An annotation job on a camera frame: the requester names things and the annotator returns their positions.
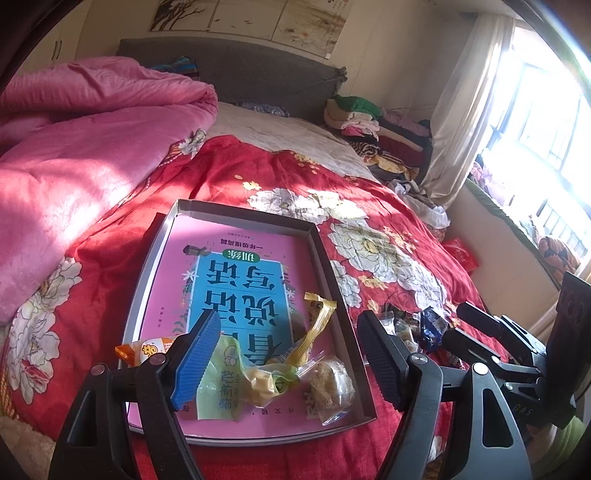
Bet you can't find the window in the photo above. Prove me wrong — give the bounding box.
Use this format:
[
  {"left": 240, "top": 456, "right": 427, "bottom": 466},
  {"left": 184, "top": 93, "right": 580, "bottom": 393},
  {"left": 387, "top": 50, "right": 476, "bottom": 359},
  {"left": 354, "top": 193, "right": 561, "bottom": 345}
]
[{"left": 480, "top": 28, "right": 591, "bottom": 241}]

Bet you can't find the pink quilt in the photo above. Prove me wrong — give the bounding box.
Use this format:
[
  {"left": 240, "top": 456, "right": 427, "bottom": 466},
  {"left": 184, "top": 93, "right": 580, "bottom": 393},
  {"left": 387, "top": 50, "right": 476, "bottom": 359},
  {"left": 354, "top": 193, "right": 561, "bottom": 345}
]
[{"left": 0, "top": 58, "right": 219, "bottom": 324}]

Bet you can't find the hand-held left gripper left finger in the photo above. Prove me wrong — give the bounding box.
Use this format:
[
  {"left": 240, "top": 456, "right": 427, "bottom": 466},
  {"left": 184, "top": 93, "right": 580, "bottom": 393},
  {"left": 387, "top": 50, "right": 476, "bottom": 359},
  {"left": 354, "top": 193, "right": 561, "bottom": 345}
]
[{"left": 54, "top": 308, "right": 222, "bottom": 480}]

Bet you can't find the cream wardrobe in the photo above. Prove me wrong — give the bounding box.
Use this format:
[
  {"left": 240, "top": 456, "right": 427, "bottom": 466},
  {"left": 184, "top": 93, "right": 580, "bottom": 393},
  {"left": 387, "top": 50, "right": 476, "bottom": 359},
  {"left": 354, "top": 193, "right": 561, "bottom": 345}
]
[{"left": 18, "top": 0, "right": 100, "bottom": 79}]

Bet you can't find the orange patterned cushion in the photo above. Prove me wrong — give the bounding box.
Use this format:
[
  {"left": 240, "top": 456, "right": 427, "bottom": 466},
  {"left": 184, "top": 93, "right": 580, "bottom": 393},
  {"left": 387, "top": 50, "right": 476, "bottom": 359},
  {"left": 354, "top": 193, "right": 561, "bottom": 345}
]
[{"left": 538, "top": 235, "right": 583, "bottom": 273}]

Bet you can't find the red plastic bag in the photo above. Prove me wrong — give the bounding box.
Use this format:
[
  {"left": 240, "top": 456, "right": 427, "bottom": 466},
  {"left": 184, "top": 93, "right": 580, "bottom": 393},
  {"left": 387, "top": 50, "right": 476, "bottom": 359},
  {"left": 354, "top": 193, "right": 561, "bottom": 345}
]
[{"left": 442, "top": 237, "right": 481, "bottom": 271}]

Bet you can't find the orange snack packet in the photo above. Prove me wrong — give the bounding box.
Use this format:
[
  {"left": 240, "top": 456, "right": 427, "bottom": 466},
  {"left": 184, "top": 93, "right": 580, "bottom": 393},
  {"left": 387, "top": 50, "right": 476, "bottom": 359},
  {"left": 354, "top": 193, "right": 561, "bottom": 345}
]
[{"left": 115, "top": 336, "right": 183, "bottom": 368}]

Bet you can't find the beige bed cover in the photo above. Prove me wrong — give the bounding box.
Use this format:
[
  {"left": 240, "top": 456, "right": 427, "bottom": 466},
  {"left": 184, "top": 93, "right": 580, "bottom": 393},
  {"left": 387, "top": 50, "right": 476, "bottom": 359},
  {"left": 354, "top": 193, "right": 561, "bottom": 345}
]
[{"left": 203, "top": 102, "right": 384, "bottom": 185}]

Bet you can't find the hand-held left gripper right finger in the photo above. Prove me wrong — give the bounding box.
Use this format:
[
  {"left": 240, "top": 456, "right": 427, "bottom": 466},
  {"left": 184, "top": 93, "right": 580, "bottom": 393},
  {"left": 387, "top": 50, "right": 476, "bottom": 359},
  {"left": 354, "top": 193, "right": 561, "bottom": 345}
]
[{"left": 357, "top": 310, "right": 532, "bottom": 480}]

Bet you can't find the clear brown pastry packet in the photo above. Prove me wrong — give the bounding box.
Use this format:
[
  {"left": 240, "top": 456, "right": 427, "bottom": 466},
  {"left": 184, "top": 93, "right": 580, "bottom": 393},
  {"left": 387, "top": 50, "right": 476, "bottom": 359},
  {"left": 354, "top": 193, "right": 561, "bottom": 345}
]
[{"left": 300, "top": 353, "right": 356, "bottom": 426}]

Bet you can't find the purple clothing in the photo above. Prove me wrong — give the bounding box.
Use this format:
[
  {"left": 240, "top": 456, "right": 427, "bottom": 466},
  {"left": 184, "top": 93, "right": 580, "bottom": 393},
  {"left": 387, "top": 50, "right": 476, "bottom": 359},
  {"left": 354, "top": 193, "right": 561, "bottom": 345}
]
[{"left": 468, "top": 161, "right": 509, "bottom": 204}]

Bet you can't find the pink and blue book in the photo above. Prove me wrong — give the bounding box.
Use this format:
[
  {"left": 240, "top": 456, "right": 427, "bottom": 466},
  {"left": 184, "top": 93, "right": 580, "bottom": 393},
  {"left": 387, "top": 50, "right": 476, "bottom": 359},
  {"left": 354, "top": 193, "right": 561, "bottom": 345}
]
[{"left": 139, "top": 215, "right": 365, "bottom": 437}]

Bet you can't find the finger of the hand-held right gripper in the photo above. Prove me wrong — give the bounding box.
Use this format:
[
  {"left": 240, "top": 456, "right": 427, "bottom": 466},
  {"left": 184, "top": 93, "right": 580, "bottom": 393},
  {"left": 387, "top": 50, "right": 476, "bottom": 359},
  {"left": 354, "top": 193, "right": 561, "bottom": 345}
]
[
  {"left": 456, "top": 301, "right": 508, "bottom": 341},
  {"left": 441, "top": 328, "right": 505, "bottom": 368}
]

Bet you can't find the wall painting panel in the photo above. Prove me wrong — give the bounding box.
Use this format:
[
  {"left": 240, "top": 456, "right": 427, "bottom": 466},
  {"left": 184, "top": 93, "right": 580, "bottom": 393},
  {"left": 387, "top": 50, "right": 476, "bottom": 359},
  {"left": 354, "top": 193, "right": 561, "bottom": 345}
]
[
  {"left": 272, "top": 0, "right": 345, "bottom": 58},
  {"left": 208, "top": 0, "right": 291, "bottom": 40},
  {"left": 151, "top": 0, "right": 219, "bottom": 32}
]

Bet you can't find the blue floral cloth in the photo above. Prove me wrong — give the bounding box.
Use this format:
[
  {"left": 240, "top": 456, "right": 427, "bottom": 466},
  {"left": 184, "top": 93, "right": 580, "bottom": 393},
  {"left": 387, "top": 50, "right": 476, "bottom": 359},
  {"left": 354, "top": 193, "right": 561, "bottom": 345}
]
[{"left": 240, "top": 102, "right": 291, "bottom": 117}]

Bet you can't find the beige curtain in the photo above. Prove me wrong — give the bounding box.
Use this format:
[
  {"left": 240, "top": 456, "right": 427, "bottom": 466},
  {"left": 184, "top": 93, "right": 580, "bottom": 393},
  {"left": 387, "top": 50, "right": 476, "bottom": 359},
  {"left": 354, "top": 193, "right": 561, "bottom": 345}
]
[{"left": 422, "top": 14, "right": 515, "bottom": 210}]

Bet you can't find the light green snack packet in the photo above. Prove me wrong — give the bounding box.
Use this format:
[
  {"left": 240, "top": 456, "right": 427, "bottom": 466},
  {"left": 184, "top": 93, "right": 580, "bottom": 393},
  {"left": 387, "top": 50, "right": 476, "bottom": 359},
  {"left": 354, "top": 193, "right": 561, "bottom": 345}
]
[{"left": 196, "top": 335, "right": 247, "bottom": 422}]

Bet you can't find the stack of folded clothes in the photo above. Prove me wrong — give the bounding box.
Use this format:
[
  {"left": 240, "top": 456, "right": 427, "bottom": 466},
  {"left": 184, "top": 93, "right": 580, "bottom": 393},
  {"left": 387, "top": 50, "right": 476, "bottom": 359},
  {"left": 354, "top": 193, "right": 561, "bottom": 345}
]
[{"left": 323, "top": 93, "right": 435, "bottom": 185}]

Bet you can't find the red floral blanket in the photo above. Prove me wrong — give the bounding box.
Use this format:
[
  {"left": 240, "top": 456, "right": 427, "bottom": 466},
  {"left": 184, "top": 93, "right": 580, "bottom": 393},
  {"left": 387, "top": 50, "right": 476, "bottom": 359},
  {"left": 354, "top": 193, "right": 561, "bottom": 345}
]
[{"left": 0, "top": 135, "right": 513, "bottom": 480}]

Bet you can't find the person's right forearm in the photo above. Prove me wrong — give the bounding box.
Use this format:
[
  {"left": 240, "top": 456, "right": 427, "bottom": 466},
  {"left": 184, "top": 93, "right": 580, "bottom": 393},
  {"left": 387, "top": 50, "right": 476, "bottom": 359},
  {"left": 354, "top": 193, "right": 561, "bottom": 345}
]
[{"left": 531, "top": 415, "right": 591, "bottom": 480}]

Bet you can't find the grey headboard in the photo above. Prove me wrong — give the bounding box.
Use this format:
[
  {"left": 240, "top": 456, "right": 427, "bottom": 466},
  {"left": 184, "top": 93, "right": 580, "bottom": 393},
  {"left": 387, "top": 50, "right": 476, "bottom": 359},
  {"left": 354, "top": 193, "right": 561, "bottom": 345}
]
[{"left": 117, "top": 38, "right": 347, "bottom": 121}]

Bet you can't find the floral fabric bag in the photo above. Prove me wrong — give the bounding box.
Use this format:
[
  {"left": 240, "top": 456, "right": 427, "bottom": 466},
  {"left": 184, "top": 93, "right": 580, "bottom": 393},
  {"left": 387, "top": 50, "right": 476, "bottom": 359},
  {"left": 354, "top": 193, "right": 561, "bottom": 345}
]
[{"left": 388, "top": 180, "right": 451, "bottom": 229}]

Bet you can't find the brown plush blanket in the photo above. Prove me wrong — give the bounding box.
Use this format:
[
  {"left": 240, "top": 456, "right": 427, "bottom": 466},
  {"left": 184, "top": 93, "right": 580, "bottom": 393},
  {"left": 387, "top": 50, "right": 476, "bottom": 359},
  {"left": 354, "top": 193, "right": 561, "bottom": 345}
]
[{"left": 0, "top": 415, "right": 56, "bottom": 480}]

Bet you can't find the long yellow snack packet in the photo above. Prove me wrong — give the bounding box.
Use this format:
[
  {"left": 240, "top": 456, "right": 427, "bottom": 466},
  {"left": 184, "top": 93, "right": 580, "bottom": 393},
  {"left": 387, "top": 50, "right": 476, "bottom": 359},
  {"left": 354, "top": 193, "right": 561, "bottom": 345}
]
[{"left": 272, "top": 291, "right": 338, "bottom": 367}]

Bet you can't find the blue snack packet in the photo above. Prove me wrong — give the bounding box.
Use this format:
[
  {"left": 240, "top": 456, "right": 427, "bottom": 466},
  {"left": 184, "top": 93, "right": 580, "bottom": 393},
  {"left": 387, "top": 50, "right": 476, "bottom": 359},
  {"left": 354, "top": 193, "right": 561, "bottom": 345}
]
[{"left": 416, "top": 306, "right": 450, "bottom": 354}]

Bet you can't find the grey metal tray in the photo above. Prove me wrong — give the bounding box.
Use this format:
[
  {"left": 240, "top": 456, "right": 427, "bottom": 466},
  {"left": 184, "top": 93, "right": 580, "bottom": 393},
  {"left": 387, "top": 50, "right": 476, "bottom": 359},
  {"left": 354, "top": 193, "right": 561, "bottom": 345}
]
[{"left": 121, "top": 198, "right": 378, "bottom": 448}]

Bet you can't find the blue patterned pillow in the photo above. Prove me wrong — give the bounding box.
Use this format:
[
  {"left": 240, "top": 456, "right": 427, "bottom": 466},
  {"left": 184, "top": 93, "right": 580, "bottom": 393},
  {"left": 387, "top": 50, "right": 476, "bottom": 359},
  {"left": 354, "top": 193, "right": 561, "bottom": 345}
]
[{"left": 150, "top": 56, "right": 201, "bottom": 81}]

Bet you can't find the green windowsill mat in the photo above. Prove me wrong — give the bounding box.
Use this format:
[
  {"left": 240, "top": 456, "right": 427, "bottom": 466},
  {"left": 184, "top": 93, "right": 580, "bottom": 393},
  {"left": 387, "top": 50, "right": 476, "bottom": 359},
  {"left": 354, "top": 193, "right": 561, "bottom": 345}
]
[{"left": 464, "top": 178, "right": 546, "bottom": 245}]

